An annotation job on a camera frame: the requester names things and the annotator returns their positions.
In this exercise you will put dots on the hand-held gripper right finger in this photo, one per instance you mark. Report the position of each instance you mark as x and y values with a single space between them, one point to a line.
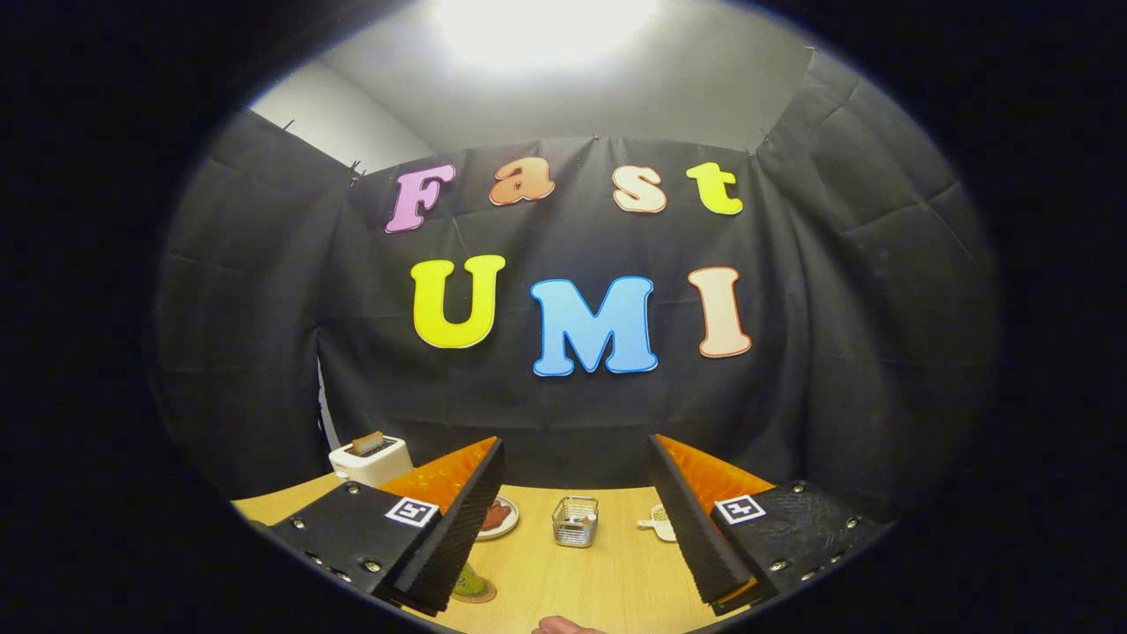
696 537

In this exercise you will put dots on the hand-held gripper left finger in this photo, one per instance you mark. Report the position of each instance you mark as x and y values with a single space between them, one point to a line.
458 537

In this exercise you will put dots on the silver juice bottle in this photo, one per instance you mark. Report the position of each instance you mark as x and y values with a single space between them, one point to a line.
468 581

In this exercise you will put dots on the white divided dish with grains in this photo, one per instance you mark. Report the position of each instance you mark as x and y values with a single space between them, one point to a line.
660 527

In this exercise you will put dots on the reddish brown food slice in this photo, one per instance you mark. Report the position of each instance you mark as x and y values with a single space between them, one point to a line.
497 516

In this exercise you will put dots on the small white round plate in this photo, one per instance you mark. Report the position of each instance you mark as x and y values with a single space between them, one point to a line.
512 527

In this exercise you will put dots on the wooden table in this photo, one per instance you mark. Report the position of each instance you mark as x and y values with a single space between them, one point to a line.
607 572

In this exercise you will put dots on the white toaster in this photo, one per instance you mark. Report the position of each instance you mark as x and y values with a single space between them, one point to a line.
374 468

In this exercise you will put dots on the brown toast slice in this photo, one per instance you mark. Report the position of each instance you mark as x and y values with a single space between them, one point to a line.
367 443

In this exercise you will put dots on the bright ceiling light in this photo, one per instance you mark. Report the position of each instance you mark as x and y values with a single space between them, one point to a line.
546 26

